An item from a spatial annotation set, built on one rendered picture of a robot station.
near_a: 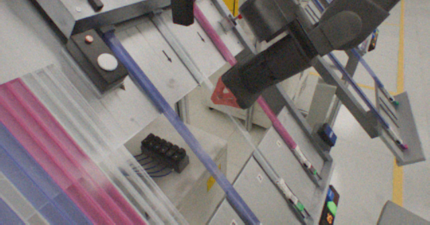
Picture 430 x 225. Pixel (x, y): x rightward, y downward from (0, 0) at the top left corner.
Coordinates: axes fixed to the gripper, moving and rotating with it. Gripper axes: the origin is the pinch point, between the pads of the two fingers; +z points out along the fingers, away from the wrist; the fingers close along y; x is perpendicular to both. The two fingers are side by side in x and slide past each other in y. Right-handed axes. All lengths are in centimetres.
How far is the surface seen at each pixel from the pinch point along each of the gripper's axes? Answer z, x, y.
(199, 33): 0.8, -12.6, -8.0
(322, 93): 1.1, 23.2, -41.1
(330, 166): -1.4, 32.8, -16.5
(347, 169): 39, 96, -93
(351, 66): 5, 35, -92
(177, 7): -15.6, -13.0, 12.7
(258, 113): 72, 41, -96
